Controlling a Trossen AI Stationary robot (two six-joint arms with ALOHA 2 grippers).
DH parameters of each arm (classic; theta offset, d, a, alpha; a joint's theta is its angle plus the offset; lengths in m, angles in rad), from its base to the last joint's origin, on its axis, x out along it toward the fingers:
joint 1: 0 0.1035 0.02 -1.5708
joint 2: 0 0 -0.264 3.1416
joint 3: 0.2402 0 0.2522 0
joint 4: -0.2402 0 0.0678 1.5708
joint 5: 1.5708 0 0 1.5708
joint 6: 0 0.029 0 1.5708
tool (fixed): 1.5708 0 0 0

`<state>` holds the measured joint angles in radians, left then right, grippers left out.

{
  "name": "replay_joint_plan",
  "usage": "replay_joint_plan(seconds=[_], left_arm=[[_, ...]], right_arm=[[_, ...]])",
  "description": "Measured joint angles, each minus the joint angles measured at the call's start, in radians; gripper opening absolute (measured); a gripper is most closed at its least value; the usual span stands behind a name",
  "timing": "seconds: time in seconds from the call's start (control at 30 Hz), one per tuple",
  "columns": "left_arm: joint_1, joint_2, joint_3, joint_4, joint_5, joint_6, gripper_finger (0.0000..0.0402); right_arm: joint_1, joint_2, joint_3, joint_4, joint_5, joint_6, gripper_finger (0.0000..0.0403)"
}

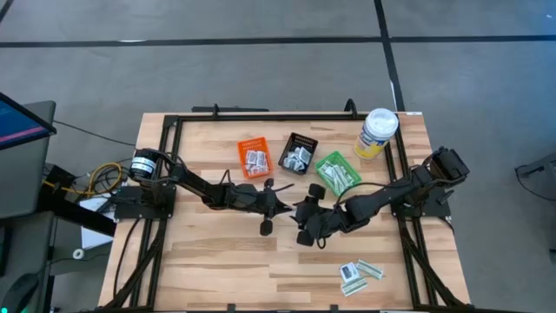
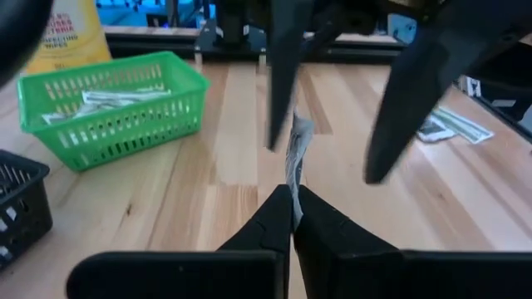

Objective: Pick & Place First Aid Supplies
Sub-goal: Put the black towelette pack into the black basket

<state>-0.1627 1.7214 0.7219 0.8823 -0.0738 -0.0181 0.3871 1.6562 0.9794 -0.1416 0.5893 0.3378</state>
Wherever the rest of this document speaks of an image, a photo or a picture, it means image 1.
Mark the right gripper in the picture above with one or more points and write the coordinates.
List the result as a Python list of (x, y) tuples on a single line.
[(323, 224)]

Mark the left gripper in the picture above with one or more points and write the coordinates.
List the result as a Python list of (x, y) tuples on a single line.
[(266, 228)]

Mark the green plastic basket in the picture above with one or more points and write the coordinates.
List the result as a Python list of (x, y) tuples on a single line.
[(321, 167)]

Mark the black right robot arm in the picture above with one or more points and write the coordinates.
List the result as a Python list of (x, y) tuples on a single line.
[(391, 191)]

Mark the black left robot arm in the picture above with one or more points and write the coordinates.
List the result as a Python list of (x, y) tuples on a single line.
[(195, 184)]

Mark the black plastic basket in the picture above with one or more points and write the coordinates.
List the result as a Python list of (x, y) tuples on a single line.
[(284, 152)]

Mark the orange plastic basket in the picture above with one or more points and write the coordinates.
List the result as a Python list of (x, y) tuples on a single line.
[(255, 143)]

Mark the yellow Lysol wipes canister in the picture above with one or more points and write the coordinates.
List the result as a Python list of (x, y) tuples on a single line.
[(377, 130)]

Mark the white paper sheet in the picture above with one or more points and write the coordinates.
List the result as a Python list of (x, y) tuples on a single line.
[(93, 239)]

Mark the white tape roll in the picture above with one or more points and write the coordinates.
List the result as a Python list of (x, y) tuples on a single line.
[(74, 254)]

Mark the black side desk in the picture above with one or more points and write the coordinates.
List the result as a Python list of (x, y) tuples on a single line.
[(65, 213)]

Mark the grey stand leg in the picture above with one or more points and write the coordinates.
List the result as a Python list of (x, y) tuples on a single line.
[(538, 167)]

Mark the computer monitor blue screen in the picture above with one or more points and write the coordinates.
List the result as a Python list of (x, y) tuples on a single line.
[(17, 126)]

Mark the black computer mouse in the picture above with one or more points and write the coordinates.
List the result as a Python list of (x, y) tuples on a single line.
[(17, 293)]

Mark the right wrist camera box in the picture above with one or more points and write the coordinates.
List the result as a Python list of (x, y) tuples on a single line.
[(335, 219)]

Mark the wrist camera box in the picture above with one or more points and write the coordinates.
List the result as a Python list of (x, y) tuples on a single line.
[(335, 219), (245, 194)]

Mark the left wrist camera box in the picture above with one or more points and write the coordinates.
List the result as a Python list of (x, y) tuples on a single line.
[(245, 194)]

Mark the black frame bracket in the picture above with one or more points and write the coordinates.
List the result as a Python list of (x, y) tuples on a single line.
[(230, 308), (333, 308)]

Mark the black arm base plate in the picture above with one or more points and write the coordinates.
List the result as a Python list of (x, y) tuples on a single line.
[(438, 211), (130, 211)]

